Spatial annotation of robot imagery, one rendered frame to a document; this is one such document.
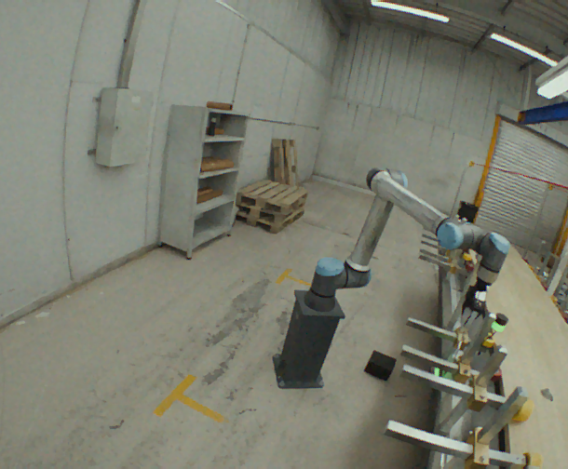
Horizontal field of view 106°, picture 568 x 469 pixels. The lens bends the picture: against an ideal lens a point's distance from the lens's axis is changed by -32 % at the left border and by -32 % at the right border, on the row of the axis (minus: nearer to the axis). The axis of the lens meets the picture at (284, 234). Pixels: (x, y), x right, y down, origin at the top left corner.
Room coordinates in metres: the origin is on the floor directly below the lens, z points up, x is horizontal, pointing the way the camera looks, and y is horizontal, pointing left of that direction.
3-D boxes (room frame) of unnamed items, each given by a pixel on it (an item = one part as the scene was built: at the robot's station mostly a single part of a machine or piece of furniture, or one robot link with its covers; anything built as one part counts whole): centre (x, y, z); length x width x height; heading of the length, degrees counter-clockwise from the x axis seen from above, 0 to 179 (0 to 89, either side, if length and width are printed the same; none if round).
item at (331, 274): (1.56, -0.29, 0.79); 0.17 x 0.15 x 0.18; 115
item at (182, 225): (3.29, 1.00, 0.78); 0.90 x 0.45 x 1.55; 164
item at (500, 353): (0.61, -0.73, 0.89); 0.04 x 0.04 x 0.48; 67
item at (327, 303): (1.56, -0.28, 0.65); 0.19 x 0.19 x 0.10
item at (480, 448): (0.36, -0.62, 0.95); 0.14 x 0.06 x 0.05; 157
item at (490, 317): (0.84, -0.82, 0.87); 0.04 x 0.04 x 0.48; 67
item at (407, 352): (0.83, -0.75, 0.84); 0.43 x 0.03 x 0.04; 67
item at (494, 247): (0.92, -0.77, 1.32); 0.10 x 0.09 x 0.12; 25
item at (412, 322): (1.06, -0.84, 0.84); 0.44 x 0.03 x 0.04; 67
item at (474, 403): (0.59, -0.72, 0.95); 0.14 x 0.06 x 0.05; 157
